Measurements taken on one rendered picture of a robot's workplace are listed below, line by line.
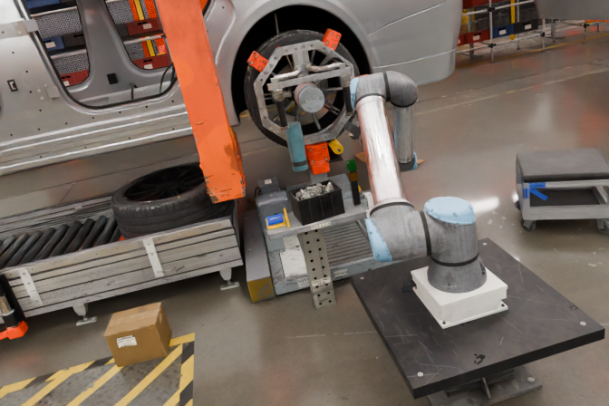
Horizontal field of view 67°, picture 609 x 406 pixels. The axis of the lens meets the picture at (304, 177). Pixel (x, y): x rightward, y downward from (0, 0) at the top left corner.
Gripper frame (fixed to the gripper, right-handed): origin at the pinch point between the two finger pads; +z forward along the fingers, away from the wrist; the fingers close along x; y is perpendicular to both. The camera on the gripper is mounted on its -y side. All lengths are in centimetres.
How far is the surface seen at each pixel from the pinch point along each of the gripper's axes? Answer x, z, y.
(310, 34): 27, 13, -45
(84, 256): -123, -27, -85
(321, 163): -27.3, 4.0, -1.8
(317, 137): -16.0, 5.0, -12.1
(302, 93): -0.1, -9.3, -36.2
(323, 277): -61, -62, 7
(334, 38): 32.2, 5.0, -34.9
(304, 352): -83, -87, 7
